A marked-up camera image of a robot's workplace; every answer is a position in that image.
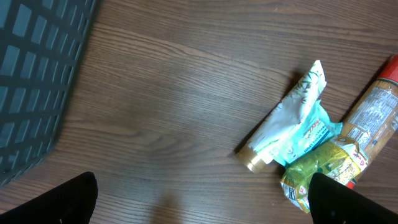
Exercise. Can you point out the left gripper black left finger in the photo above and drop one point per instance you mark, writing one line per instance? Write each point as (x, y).
(72, 202)

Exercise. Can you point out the orange spaghetti packet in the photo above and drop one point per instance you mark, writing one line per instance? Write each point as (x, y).
(373, 119)

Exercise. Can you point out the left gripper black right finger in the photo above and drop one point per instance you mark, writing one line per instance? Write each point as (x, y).
(332, 202)

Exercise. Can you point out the teal snack packet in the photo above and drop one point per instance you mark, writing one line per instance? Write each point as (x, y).
(314, 131)

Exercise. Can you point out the grey plastic mesh basket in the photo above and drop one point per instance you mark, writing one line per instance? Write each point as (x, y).
(43, 43)

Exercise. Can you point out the white tube gold cap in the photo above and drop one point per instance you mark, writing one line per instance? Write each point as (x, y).
(284, 120)

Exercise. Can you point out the green tea packet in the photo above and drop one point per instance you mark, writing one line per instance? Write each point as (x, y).
(340, 158)

